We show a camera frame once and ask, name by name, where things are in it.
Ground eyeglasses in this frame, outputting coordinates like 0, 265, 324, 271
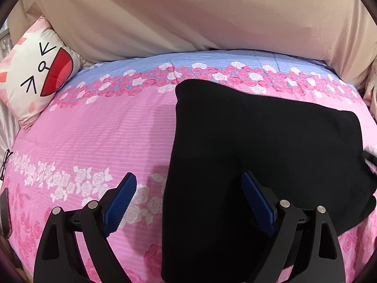
0, 150, 14, 181

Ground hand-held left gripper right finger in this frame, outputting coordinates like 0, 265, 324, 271
241, 171, 344, 283

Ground black pants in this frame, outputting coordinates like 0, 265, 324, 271
160, 78, 377, 283

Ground cat face pillow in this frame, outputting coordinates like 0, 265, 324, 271
0, 16, 86, 131

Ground dark smartphone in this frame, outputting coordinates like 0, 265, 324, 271
0, 195, 12, 234

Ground pink rose-print blanket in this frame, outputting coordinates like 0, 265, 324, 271
4, 50, 377, 283

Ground beige sheet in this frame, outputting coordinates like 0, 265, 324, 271
9, 0, 377, 91

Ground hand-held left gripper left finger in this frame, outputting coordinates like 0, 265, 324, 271
33, 172, 138, 283

